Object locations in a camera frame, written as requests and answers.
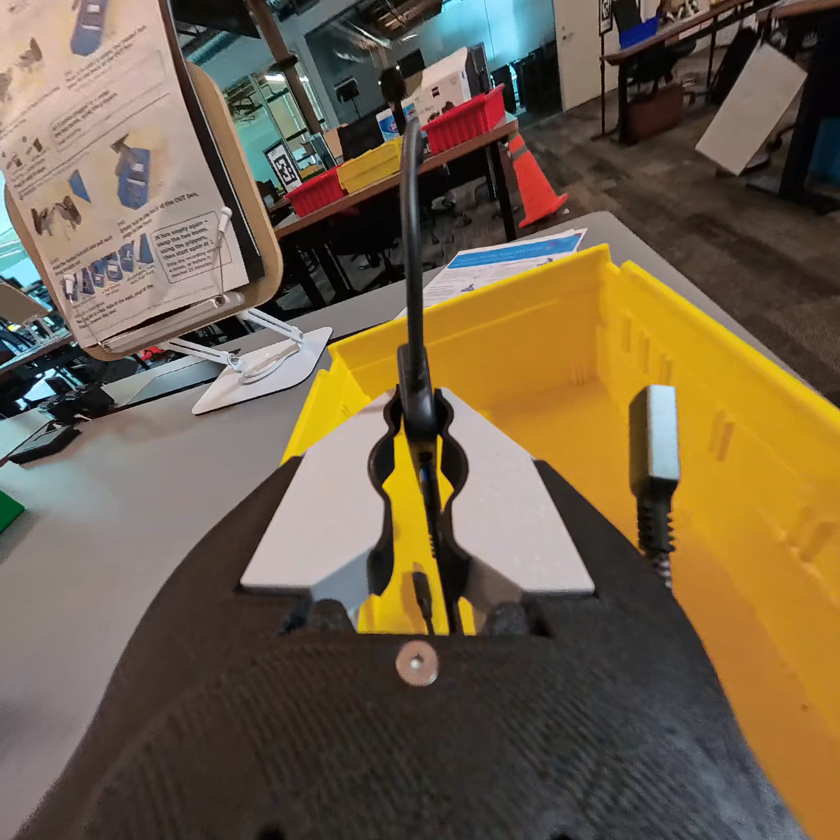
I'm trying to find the braided cable grey plug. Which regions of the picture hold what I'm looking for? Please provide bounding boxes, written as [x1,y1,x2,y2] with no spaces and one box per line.
[629,385,681,588]

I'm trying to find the blue header instruction leaflet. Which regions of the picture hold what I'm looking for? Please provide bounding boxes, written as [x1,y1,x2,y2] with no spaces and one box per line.
[394,228,588,319]

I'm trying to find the grey desk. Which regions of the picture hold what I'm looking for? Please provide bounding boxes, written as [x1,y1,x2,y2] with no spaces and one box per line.
[0,210,811,840]

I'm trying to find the yellow plastic bin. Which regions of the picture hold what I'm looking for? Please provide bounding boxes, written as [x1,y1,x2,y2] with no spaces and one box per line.
[282,244,840,840]
[336,138,404,194]

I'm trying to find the black white marker sign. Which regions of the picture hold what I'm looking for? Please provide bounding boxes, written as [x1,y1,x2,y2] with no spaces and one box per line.
[264,140,303,193]

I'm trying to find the orange traffic cone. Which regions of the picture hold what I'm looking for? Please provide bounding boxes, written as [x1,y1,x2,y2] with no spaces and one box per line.
[508,131,571,229]

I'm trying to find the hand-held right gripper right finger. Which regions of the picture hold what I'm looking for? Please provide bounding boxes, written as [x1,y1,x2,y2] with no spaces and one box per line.
[433,387,597,632]

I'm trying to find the white cardboard box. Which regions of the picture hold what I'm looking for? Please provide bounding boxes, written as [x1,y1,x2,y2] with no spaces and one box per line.
[413,47,490,126]

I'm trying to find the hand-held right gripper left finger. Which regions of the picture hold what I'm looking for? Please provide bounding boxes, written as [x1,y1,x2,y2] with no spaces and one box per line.
[240,387,404,630]

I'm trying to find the red plastic bin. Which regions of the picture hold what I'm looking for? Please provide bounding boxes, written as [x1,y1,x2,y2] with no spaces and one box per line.
[285,167,349,217]
[423,85,506,155]

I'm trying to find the printed instruction sheet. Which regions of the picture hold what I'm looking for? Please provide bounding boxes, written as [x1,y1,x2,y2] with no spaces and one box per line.
[0,0,250,349]

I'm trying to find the white wooden document stand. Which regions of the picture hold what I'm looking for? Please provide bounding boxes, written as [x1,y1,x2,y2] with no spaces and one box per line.
[0,0,333,416]

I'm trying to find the black flat charger box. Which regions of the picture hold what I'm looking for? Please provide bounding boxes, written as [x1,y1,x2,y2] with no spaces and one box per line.
[7,420,83,464]

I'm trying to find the black USB hub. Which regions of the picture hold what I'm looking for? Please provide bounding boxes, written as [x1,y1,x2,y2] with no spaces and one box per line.
[397,117,441,487]

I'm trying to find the wooden background table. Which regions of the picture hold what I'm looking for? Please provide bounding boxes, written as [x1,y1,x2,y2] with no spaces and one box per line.
[272,115,519,309]

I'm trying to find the white leaning board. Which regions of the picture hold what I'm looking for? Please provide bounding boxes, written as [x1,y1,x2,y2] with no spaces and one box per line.
[696,42,808,177]

